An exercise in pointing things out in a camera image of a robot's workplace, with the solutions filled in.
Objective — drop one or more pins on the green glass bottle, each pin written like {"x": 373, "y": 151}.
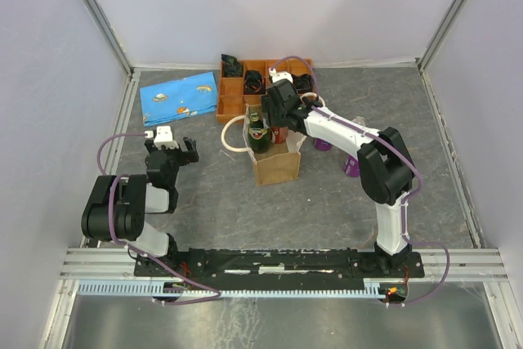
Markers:
{"x": 258, "y": 133}

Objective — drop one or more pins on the red soda can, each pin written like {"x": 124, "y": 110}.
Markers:
{"x": 360, "y": 120}
{"x": 278, "y": 135}

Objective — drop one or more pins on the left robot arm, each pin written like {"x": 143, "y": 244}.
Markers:
{"x": 117, "y": 208}

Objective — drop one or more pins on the black rolled band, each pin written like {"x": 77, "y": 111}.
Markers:
{"x": 254, "y": 83}
{"x": 303, "y": 83}

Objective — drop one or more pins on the black rolled band right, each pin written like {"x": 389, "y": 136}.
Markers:
{"x": 303, "y": 83}

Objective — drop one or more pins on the dark patterned rolled fabric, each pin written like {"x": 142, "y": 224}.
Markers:
{"x": 231, "y": 67}

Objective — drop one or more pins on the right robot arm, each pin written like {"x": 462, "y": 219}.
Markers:
{"x": 386, "y": 168}

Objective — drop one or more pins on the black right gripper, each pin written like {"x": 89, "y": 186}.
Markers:
{"x": 269, "y": 107}

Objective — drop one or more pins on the black rolled band left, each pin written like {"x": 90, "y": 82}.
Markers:
{"x": 254, "y": 83}

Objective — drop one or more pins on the blue patterned cloth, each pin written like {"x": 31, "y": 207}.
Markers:
{"x": 178, "y": 99}

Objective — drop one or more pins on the light blue cable duct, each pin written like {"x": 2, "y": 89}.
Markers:
{"x": 159, "y": 289}

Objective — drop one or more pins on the orange compartment tray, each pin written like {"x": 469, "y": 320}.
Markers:
{"x": 233, "y": 99}

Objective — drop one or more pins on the purple soda can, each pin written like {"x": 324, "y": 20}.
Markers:
{"x": 322, "y": 145}
{"x": 351, "y": 167}

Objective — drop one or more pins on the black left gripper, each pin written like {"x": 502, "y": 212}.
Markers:
{"x": 186, "y": 157}

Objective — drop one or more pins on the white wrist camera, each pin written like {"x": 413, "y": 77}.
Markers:
{"x": 280, "y": 76}
{"x": 164, "y": 138}

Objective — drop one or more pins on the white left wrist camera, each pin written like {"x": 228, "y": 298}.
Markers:
{"x": 164, "y": 138}

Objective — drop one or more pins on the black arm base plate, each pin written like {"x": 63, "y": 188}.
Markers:
{"x": 281, "y": 270}

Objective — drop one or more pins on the brown canvas bag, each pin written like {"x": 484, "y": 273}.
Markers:
{"x": 280, "y": 163}

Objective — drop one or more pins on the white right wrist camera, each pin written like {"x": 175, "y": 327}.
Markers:
{"x": 280, "y": 76}

